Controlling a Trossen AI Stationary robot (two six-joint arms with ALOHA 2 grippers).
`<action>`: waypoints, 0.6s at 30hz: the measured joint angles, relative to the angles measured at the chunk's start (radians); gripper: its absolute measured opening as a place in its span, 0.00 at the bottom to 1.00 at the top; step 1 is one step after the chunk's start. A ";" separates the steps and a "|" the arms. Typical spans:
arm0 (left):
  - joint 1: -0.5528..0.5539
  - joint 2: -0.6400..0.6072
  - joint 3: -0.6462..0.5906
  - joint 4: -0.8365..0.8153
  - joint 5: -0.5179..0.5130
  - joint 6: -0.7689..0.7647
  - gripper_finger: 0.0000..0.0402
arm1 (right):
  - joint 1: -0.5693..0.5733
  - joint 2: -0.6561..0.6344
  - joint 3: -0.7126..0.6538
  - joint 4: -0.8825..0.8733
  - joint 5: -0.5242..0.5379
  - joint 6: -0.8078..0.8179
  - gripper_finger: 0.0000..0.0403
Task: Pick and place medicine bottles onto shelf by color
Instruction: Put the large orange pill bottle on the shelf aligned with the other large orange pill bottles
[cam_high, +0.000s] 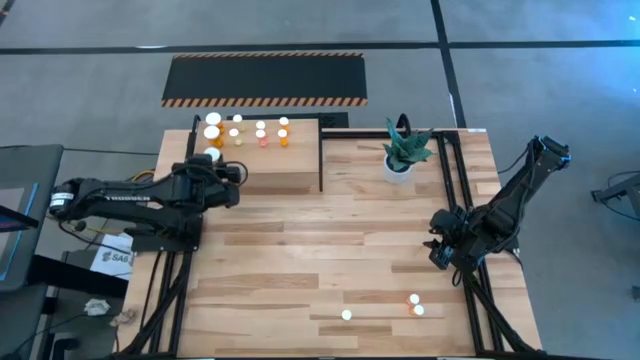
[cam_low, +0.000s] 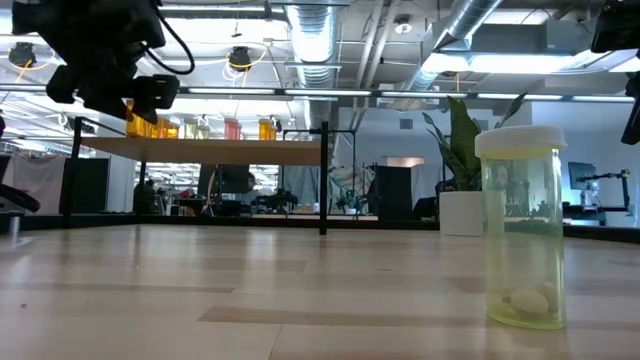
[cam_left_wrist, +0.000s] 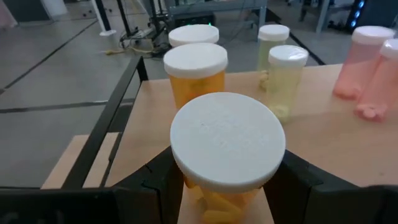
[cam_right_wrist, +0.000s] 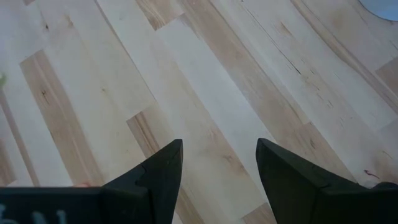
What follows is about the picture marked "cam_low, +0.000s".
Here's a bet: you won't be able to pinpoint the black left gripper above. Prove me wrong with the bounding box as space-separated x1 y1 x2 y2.
46 47 180 125

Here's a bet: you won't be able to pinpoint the black ceiling device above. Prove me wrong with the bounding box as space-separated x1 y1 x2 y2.
227 45 254 72
7 42 39 69

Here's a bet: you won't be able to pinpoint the dark partition panel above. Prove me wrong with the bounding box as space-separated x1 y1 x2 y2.
58 157 110 215

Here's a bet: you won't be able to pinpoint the pale hanging cloth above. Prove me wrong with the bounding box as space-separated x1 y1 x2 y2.
2 154 68 214

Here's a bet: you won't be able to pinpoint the person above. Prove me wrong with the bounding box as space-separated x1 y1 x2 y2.
133 179 157 215
239 172 262 206

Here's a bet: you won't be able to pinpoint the black background screens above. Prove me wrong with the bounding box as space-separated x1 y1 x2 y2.
198 163 250 201

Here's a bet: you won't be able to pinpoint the long ceiling light bar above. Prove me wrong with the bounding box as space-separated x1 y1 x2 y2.
0 83 636 103

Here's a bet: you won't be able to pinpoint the background wooden desk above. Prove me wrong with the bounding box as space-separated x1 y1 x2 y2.
252 213 380 222

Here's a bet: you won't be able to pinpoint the small green background plant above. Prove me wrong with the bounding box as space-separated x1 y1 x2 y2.
335 187 366 216

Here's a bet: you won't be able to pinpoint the black cabinet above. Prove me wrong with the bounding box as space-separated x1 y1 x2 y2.
374 165 414 221

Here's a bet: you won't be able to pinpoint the black office chair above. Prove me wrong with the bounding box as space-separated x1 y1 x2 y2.
410 195 442 222

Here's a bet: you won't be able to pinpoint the snake plant white pot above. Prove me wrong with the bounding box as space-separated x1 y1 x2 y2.
422 92 527 237

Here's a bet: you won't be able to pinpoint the rectangular ceiling light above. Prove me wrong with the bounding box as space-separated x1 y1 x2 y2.
422 51 576 76

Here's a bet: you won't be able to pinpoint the dark computer monitor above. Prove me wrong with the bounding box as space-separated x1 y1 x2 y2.
568 161 598 191

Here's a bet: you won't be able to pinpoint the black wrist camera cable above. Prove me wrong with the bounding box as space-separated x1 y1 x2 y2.
144 0 196 76

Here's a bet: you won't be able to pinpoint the wooden shelf black frame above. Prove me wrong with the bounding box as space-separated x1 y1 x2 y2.
62 115 357 236

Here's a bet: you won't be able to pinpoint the thick black cable loop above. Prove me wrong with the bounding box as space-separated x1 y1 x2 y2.
0 182 42 214

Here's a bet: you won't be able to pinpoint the grey metal post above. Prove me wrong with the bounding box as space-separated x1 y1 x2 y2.
8 212 23 245

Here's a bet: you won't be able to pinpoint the corrugated silver ventilation duct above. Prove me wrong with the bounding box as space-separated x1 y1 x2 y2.
283 3 346 119

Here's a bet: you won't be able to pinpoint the slanted silver ventilation duct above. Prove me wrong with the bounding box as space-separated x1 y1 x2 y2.
399 0 504 94

